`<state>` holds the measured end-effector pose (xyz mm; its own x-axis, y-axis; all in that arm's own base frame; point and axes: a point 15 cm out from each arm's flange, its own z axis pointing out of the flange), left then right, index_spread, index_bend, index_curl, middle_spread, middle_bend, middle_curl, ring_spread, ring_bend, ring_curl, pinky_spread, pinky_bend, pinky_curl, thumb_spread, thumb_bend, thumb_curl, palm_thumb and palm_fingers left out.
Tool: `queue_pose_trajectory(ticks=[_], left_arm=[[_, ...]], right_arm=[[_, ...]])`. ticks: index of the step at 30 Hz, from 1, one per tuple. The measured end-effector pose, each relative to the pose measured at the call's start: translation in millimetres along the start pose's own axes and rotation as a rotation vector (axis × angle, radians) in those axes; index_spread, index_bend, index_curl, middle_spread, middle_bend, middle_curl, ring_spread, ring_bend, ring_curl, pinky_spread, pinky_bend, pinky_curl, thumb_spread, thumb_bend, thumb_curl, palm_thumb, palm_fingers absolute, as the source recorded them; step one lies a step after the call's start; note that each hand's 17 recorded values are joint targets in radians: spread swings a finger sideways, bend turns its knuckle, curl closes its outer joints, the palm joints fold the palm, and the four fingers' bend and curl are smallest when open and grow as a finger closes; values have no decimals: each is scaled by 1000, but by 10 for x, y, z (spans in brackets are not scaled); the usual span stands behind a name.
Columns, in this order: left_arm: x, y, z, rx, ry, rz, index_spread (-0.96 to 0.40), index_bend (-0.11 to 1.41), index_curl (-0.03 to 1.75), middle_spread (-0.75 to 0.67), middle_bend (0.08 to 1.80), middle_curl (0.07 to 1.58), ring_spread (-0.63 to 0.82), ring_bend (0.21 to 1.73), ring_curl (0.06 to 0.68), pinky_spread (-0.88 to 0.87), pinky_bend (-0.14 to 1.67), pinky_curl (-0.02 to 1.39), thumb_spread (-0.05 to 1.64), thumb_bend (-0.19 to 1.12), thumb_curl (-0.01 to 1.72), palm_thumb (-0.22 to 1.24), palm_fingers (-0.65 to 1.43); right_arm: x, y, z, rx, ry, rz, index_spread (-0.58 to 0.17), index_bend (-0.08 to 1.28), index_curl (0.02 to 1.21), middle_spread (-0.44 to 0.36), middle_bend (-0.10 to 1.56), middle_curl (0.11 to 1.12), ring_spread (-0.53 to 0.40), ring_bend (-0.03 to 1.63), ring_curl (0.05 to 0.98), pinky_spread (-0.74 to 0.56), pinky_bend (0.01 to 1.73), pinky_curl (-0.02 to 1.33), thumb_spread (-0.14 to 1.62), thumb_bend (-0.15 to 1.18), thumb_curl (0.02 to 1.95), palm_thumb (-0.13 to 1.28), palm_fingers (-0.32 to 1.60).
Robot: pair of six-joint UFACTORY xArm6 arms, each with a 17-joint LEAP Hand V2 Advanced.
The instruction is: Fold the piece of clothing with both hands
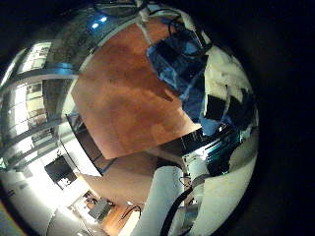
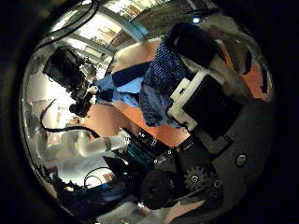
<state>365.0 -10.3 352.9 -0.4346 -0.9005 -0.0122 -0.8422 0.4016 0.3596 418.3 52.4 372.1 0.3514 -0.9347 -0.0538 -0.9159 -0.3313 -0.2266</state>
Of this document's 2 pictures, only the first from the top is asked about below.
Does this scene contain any large glass window wall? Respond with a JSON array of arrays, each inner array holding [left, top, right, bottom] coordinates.
[[0, 40, 80, 165]]

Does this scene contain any dark metal table frame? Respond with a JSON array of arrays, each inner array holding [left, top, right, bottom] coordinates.
[[65, 112, 118, 175]]

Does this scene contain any black cable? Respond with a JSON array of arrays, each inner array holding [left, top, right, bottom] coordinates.
[[158, 186, 195, 236], [119, 205, 143, 221]]

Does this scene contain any black wall monitor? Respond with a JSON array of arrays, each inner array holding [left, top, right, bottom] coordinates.
[[43, 155, 79, 191]]

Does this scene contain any grey desk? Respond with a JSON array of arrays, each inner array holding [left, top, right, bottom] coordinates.
[[88, 196, 113, 221]]

